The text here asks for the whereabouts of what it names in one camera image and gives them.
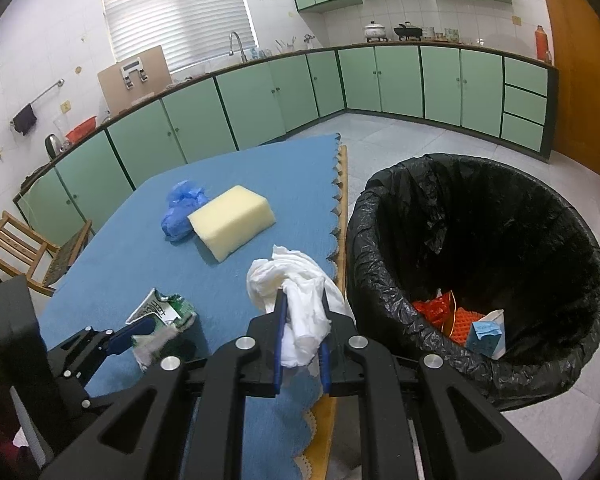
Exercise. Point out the wooden door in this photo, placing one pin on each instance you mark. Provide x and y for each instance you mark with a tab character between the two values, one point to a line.
580	85

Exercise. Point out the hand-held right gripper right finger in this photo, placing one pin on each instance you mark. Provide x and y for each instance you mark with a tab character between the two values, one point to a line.
325	360

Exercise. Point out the white cooking pot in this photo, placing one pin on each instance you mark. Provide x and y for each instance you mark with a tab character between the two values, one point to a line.
375	31

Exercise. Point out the green and white packet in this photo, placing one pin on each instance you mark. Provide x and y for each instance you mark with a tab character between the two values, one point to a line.
170	310

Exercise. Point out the group of glass jars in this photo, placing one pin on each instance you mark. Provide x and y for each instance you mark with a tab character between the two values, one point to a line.
440	35

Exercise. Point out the orange foam fruit net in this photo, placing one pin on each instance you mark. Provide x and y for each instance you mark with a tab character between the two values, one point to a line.
462	325

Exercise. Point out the trash bin with black bag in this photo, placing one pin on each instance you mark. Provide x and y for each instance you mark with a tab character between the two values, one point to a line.
480	210

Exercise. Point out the metal sink faucet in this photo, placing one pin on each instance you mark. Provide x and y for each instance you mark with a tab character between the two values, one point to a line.
236	40

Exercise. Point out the dark hanging towel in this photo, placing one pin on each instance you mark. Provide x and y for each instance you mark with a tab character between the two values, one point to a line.
25	120

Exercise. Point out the white tissue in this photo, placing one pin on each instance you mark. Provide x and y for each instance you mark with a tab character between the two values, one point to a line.
300	280

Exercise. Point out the blue mat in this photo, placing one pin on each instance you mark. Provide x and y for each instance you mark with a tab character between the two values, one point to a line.
130	240

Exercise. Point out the electric kettle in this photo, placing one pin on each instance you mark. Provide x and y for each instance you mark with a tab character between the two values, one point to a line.
53	146

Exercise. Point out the red plastic basin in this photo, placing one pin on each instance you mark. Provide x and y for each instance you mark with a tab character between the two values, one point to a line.
81	130

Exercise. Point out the wooden chair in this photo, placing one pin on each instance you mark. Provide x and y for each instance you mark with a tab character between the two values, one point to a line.
10	247

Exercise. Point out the white window blind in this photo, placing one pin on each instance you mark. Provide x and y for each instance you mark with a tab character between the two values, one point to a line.
180	10

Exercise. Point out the cardboard box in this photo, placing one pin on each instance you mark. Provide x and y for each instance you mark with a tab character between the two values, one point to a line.
155	80

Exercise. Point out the red thermos bottle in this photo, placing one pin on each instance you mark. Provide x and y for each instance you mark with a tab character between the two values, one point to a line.
541	42

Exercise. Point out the green base cabinets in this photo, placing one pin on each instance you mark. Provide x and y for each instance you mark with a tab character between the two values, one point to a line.
250	100

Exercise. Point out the yellow sponge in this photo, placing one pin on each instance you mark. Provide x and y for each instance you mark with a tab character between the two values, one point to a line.
230	220

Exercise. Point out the blue and white carton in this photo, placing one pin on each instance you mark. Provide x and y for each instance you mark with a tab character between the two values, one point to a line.
485	335

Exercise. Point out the red packet with gold print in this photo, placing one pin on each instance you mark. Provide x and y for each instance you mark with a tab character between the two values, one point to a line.
432	310

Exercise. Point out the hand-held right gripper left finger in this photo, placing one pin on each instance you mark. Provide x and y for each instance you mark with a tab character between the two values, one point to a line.
280	345

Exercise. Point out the crumpled blue plastic glove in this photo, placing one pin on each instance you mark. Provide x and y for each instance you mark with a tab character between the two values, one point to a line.
177	215

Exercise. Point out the black wok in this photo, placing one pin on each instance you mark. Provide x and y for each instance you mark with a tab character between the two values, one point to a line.
408	32

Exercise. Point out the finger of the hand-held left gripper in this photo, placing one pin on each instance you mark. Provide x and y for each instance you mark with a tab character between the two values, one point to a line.
97	396
130	334

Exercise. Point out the metal towel rail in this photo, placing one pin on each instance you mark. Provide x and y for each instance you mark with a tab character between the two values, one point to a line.
47	91

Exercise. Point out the glassware beside sink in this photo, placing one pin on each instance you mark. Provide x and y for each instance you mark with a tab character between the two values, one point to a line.
285	47

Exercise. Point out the wooden table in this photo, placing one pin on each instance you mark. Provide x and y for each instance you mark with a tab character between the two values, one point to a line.
325	425

